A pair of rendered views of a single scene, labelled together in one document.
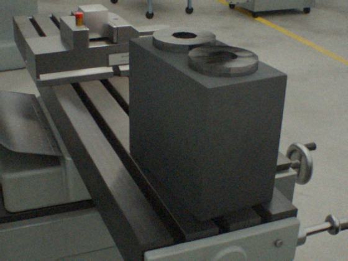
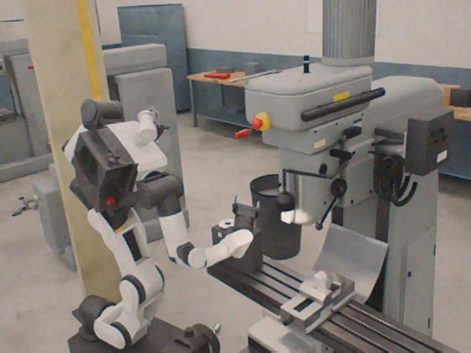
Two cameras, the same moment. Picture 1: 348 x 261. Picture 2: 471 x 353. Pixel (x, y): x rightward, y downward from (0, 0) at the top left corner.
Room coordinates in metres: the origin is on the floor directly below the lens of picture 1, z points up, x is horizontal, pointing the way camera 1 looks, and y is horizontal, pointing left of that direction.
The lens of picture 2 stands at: (2.63, -0.63, 2.18)
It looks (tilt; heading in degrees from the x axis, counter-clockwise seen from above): 22 degrees down; 162
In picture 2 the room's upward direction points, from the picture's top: 4 degrees counter-clockwise
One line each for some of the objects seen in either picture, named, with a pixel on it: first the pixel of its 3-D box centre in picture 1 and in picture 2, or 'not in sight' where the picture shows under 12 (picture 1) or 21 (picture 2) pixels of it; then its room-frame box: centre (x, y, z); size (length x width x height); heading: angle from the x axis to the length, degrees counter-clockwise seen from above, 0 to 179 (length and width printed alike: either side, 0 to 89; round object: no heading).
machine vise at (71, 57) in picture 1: (106, 43); (319, 296); (1.19, 0.16, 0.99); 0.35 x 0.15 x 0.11; 115
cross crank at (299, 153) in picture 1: (288, 165); not in sight; (1.30, -0.31, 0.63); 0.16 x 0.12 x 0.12; 113
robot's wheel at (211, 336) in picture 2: not in sight; (203, 342); (0.70, -0.25, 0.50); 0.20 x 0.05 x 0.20; 36
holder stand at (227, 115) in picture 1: (199, 113); (236, 244); (0.72, -0.04, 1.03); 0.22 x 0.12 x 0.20; 30
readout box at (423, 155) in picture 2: not in sight; (430, 140); (1.29, 0.56, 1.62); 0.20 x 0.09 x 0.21; 113
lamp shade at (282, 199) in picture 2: not in sight; (284, 200); (1.21, 0.00, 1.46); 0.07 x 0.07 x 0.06
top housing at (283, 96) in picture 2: not in sight; (309, 93); (1.09, 0.16, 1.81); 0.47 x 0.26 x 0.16; 113
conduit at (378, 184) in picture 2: not in sight; (388, 177); (1.18, 0.47, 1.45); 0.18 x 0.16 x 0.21; 113
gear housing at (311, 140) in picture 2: not in sight; (314, 126); (1.08, 0.19, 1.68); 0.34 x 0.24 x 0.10; 113
